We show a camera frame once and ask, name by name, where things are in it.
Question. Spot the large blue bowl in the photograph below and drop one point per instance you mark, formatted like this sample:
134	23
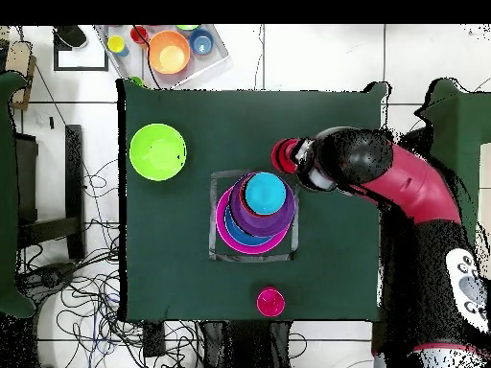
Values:
238	234

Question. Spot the black floor tape frame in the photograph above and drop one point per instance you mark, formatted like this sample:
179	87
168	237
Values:
80	69

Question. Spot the yellow cup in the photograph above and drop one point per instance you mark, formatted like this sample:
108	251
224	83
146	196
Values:
116	44

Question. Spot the green cup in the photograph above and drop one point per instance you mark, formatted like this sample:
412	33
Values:
136	80

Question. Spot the brown cardboard box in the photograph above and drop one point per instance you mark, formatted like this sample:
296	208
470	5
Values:
21	65

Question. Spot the black power strip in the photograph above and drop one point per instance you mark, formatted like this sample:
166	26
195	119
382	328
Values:
153	339

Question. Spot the small cyan bowl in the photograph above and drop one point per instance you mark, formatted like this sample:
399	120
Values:
265	193

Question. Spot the large green bowl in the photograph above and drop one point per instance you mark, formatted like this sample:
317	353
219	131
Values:
157	152

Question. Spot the pink cup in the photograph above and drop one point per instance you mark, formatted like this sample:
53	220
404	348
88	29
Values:
270	303

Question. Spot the beige box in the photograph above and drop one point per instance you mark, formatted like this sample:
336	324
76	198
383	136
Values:
486	180

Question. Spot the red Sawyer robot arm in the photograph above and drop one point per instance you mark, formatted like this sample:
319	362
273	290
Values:
414	184

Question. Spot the large orange bowl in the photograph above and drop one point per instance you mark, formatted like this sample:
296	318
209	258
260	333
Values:
168	53

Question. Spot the large pink bowl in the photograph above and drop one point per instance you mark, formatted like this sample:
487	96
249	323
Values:
220	226

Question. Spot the black table leg frame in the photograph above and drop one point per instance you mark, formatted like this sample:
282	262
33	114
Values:
73	172

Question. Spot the red cup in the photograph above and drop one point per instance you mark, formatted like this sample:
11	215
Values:
139	34
284	155

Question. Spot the dark green table cloth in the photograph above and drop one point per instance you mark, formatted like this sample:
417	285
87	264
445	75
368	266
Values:
230	111

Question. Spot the black floor device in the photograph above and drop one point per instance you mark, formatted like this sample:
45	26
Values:
50	276

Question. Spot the clear plastic tray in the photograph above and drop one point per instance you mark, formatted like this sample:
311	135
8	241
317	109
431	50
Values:
132	63

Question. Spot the person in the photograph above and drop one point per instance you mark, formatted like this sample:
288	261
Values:
71	36

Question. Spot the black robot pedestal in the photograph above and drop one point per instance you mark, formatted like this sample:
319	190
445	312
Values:
245	345

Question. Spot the purple bowl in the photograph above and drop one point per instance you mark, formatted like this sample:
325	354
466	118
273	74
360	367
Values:
264	226

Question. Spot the blue cup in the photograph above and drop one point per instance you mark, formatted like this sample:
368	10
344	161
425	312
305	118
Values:
202	41

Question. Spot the green covered side table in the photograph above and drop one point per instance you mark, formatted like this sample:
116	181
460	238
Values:
460	122
7	191

